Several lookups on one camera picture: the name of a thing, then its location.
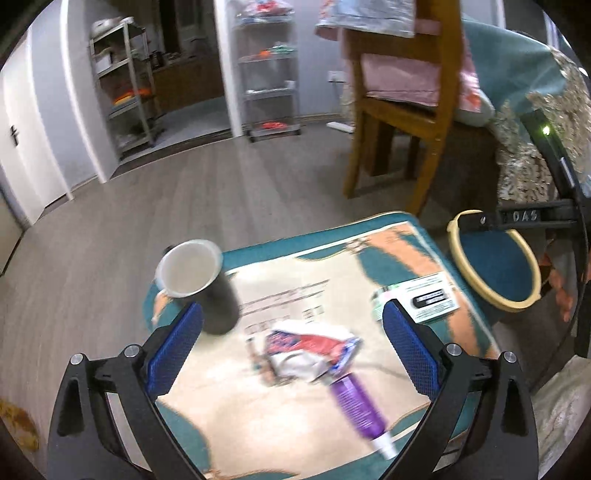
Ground person's hand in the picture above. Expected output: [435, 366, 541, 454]
[539, 253, 578, 323]

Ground white power strip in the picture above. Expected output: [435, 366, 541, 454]
[327, 121, 355, 135]

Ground wooden chair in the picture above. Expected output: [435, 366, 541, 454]
[341, 0, 465, 218]

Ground black cup white inside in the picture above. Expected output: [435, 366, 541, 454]
[152, 239, 240, 336]

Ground green white small carton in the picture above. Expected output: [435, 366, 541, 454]
[372, 272, 459, 323]

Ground purple tube white cap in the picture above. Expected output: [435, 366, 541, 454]
[329, 373, 397, 460]

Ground teal fringed tablecloth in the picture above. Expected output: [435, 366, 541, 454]
[462, 17, 590, 203]

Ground pink seat cushion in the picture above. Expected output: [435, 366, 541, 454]
[362, 38, 496, 127]

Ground metal shelf rack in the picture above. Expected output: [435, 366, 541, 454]
[89, 17, 161, 157]

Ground grey rolling storage cart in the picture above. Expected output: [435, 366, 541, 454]
[230, 1, 301, 143]

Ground teal beige patterned cushion mat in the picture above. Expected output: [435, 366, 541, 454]
[157, 212, 499, 479]

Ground red white wrapper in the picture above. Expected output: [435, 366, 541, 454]
[263, 320, 363, 382]

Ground round teal stool yellow rim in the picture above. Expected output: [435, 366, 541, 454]
[447, 210, 542, 324]

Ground white door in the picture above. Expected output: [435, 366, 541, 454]
[0, 45, 75, 227]

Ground light blue towel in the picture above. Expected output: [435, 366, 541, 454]
[315, 0, 416, 41]

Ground black round gripper frame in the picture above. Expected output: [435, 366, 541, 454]
[519, 108, 591, 393]

